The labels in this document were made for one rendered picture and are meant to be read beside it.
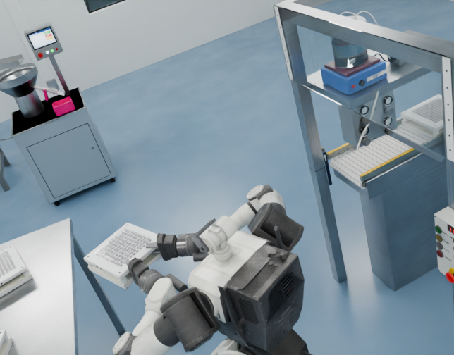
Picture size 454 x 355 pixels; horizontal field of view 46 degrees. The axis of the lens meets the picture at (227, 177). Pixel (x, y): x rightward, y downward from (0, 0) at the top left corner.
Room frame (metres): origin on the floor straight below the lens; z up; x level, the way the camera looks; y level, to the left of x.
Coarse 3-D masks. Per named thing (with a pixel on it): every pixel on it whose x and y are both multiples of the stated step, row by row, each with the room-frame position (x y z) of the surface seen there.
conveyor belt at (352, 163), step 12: (372, 144) 2.24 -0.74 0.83; (384, 144) 2.21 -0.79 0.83; (396, 144) 2.18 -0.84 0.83; (348, 156) 2.20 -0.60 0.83; (360, 156) 2.17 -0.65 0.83; (372, 156) 2.14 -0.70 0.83; (384, 156) 2.11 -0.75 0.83; (336, 168) 2.16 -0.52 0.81; (348, 168) 2.11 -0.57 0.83; (360, 168) 2.08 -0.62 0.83
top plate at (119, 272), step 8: (128, 224) 1.91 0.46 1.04; (120, 232) 1.86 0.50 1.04; (128, 232) 1.84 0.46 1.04; (144, 232) 1.81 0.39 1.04; (152, 232) 1.79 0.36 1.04; (136, 240) 1.77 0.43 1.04; (152, 240) 1.74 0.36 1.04; (96, 248) 1.81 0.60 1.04; (144, 248) 1.71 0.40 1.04; (88, 256) 1.77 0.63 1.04; (96, 256) 1.75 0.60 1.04; (136, 256) 1.67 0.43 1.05; (144, 256) 1.66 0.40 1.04; (96, 264) 1.70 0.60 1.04; (104, 264) 1.68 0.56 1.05; (112, 264) 1.67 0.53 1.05; (112, 272) 1.62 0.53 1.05; (120, 272) 1.61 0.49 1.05; (128, 272) 1.61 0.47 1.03
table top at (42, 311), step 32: (64, 224) 2.37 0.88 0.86; (32, 256) 2.18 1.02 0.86; (64, 256) 2.09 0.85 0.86; (32, 288) 1.93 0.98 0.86; (64, 288) 1.86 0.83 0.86; (0, 320) 1.78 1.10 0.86; (32, 320) 1.72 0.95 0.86; (64, 320) 1.66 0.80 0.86; (32, 352) 1.54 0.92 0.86; (64, 352) 1.49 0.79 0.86
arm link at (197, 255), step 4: (188, 236) 1.65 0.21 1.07; (188, 240) 1.63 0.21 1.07; (188, 244) 1.62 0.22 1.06; (192, 244) 1.61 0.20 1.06; (188, 248) 1.61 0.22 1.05; (192, 248) 1.61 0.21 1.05; (196, 248) 1.61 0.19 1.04; (188, 252) 1.61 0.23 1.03; (192, 252) 1.61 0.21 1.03; (196, 252) 1.61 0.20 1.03; (200, 252) 1.61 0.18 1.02; (192, 256) 1.60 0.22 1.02; (196, 256) 1.59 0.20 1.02; (200, 256) 1.59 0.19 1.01; (204, 256) 1.58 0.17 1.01; (196, 260) 1.59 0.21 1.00; (200, 260) 1.58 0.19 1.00
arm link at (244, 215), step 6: (246, 204) 1.67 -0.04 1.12; (252, 204) 1.64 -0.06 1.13; (258, 204) 1.63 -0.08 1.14; (240, 210) 1.66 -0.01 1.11; (246, 210) 1.65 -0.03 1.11; (252, 210) 1.65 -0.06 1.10; (258, 210) 1.63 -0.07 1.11; (234, 216) 1.65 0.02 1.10; (240, 216) 1.64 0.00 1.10; (246, 216) 1.63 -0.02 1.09; (252, 216) 1.63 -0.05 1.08; (234, 222) 1.63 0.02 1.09; (240, 222) 1.63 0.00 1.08; (246, 222) 1.63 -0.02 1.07; (240, 228) 1.63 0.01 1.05
